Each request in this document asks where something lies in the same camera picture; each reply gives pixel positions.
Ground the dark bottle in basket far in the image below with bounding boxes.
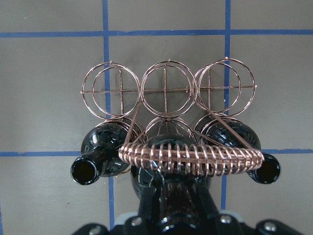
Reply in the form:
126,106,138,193
70,118,131,185

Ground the copper wire wine basket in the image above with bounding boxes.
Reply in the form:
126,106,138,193
88,60,265,177

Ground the dark bottle in basket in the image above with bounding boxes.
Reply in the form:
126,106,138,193
195,115,281,184
70,118,131,185

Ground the dark wine bottle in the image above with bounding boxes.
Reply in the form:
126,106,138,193
131,136,221,235

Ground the dark bottle in basket near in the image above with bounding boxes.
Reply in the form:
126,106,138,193
195,115,281,184

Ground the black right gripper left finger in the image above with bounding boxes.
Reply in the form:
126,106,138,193
73,211,157,235

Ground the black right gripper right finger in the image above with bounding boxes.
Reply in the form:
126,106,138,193
197,212,298,235

